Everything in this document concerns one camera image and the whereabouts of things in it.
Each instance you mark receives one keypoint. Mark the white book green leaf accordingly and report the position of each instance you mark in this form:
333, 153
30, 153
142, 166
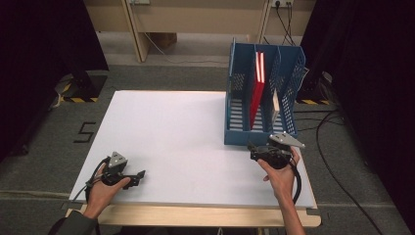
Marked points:
275, 104

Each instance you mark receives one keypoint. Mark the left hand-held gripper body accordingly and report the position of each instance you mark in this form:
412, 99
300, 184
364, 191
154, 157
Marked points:
116, 160

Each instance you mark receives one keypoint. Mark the beige wooden desk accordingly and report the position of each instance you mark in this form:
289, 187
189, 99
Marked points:
202, 16

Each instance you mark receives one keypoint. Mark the person's right hand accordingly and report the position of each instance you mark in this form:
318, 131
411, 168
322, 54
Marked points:
282, 182

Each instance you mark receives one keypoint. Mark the person's left hand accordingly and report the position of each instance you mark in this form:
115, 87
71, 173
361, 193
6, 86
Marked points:
99, 197

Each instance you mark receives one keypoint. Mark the blue file rack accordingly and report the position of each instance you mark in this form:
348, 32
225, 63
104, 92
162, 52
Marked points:
239, 138

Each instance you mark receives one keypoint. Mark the wooden table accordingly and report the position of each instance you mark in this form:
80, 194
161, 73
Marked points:
195, 217

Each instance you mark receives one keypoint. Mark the wall socket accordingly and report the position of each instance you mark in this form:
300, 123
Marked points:
284, 2

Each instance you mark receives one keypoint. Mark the white table board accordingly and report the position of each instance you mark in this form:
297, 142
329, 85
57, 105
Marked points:
163, 124

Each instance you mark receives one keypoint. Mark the cardboard box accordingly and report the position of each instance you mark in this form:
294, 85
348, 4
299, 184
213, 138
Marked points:
166, 39

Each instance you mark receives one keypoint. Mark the black curtain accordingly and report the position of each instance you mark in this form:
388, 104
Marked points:
39, 65
375, 81

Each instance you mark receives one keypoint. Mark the black stand base striped tape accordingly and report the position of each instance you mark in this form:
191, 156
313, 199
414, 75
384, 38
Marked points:
313, 91
86, 86

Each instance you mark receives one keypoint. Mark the white power strip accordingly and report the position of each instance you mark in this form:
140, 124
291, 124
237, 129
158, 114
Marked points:
140, 1

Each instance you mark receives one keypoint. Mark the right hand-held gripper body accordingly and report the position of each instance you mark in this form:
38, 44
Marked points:
287, 140

